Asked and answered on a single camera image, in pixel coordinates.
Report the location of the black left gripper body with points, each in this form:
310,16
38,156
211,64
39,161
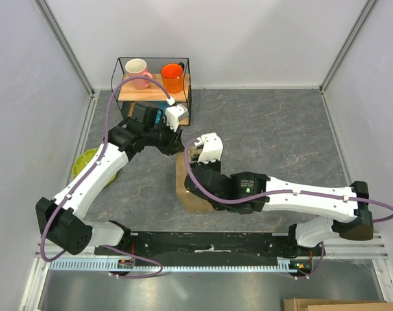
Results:
166,138

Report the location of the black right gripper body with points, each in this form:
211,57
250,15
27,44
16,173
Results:
214,166

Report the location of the brown cardboard express box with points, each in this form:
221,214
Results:
191,202

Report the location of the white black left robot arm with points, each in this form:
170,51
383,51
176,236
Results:
61,219

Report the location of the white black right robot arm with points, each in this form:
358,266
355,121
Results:
339,211

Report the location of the blue dotted plate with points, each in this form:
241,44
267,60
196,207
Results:
160,116

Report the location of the orange ceramic mug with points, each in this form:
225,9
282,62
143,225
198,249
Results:
172,75

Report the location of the pink ceramic mug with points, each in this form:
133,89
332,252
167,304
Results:
138,67

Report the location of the green dotted plate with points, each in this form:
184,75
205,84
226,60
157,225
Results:
82,161

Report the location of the cardboard sheet in corner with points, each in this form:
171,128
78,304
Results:
336,305

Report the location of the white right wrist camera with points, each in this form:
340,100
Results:
206,149

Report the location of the black wire wooden shelf rack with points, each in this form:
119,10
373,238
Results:
128,95

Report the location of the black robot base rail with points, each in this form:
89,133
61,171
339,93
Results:
199,249

